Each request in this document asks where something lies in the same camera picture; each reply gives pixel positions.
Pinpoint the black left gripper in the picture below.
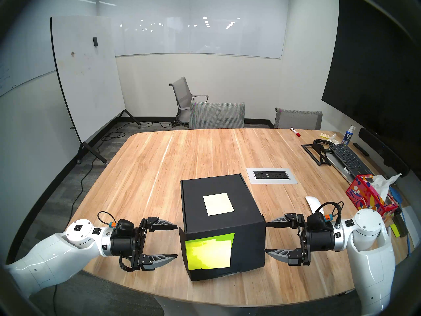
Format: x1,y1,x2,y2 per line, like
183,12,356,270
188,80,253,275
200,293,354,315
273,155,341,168
110,217,179,271

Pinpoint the silver keyboard tray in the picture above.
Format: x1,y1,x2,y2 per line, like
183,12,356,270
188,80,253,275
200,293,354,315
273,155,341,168
326,152,374,184

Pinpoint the blue plastic swatter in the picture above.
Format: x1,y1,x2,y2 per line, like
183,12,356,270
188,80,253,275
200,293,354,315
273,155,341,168
391,186,412,256

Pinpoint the black keyboard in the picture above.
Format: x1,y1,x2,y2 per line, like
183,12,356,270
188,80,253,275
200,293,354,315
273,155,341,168
329,144,374,176

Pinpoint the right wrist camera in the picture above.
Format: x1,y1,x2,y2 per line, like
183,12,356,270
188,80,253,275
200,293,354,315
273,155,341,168
307,212,333,231

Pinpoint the black folding laptop stand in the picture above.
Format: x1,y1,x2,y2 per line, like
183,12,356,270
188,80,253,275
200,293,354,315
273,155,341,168
301,143,333,166

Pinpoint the neon yellow sticky note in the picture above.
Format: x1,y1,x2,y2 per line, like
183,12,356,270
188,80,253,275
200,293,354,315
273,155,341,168
185,233,235,271

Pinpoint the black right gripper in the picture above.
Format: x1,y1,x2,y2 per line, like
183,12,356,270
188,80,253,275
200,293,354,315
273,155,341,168
265,213,336,266

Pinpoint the black cardboard box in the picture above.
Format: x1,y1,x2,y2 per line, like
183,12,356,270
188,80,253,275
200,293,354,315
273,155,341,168
178,174,266,282

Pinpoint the large black wall screen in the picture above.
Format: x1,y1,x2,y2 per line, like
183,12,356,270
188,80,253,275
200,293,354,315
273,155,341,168
321,0,421,154

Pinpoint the mobile whiteboard on stand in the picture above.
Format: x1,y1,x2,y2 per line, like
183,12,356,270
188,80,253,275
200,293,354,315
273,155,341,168
50,16,142,164

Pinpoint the white computer mouse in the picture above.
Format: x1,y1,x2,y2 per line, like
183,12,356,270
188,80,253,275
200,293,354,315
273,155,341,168
305,196,322,215

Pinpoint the red floral tissue box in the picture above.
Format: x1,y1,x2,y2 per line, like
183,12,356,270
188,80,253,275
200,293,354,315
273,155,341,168
345,174,399,220

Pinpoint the silver table power outlet panel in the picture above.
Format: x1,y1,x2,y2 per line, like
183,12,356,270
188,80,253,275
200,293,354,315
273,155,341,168
247,168,298,184

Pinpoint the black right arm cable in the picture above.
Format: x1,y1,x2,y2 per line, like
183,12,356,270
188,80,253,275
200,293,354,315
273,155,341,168
317,201,344,225

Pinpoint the grey mesh office chair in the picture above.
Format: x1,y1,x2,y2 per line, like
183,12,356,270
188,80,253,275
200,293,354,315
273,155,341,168
274,108,323,130
189,101,246,129

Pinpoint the grey office chair with armrests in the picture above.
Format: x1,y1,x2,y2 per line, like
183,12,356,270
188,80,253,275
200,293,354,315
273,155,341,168
169,77,209,125

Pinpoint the large wall glass whiteboard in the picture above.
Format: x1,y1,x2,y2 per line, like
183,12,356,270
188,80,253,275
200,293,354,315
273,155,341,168
99,0,290,59

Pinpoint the black video conference bar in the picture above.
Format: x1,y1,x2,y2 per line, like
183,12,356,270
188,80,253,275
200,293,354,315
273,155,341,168
358,128,410,177

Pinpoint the black felt board eraser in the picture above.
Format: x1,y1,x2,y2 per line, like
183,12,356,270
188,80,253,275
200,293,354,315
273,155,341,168
393,213,409,237

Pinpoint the whiteboard cleaner spray bottle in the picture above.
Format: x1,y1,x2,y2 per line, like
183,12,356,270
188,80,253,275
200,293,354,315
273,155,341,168
341,125,356,145

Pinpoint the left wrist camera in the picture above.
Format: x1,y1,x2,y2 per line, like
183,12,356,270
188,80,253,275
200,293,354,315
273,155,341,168
109,219,135,235

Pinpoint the white tissue sheet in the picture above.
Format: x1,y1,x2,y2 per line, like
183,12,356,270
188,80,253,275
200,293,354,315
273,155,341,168
371,173,403,200

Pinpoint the black floor cable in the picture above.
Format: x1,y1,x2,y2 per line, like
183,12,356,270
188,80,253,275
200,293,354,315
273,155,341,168
67,120,178,220

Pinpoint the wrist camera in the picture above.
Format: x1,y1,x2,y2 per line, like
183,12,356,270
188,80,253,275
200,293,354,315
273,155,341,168
109,219,135,235
307,212,333,231

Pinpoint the pale square sticky note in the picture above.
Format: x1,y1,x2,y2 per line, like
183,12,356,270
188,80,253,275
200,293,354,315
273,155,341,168
203,193,235,216

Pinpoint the white paper sheet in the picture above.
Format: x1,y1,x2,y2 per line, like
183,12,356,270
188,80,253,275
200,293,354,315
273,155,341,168
403,207,421,247

